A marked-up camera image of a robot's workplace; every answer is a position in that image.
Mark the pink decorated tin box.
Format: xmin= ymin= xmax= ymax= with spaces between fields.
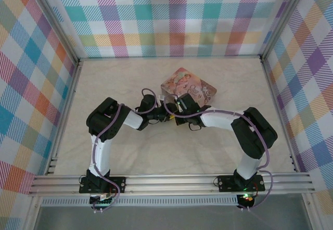
xmin=160 ymin=67 xmax=218 ymax=106

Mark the small green circuit board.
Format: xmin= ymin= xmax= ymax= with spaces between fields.
xmin=89 ymin=193 xmax=116 ymax=208

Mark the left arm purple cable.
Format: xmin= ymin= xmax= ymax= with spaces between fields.
xmin=89 ymin=87 xmax=168 ymax=213

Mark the aluminium corner frame post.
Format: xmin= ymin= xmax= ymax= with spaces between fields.
xmin=259 ymin=0 xmax=311 ymax=59
xmin=28 ymin=0 xmax=80 ymax=62

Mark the long aluminium base rail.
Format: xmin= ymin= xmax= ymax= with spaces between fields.
xmin=28 ymin=172 xmax=316 ymax=196

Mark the aluminium floor edge rail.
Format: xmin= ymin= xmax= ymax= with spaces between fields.
xmin=77 ymin=55 xmax=262 ymax=62
xmin=43 ymin=59 xmax=84 ymax=176
xmin=260 ymin=57 xmax=300 ymax=173

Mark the slotted grey cable duct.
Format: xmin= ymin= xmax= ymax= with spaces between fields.
xmin=41 ymin=197 xmax=239 ymax=208

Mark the black orange power connector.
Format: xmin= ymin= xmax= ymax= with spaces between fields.
xmin=237 ymin=193 xmax=256 ymax=210

